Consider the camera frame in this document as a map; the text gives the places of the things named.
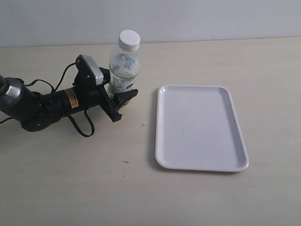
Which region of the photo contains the white bottle cap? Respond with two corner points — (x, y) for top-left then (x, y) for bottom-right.
(118, 30), (141, 52)

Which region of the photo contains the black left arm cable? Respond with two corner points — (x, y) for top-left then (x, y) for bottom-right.
(23, 62), (95, 137)

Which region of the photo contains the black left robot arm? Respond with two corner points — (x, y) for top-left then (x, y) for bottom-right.
(0, 55), (138, 137)

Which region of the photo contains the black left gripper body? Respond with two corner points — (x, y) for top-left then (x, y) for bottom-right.
(73, 58), (122, 122)

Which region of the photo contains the white rectangular plastic tray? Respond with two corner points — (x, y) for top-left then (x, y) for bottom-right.
(155, 85), (249, 173)

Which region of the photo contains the clear plastic drink bottle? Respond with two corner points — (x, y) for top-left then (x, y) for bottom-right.
(107, 44), (140, 99)

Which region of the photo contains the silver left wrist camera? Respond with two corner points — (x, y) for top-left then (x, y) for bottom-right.
(80, 55), (104, 85)

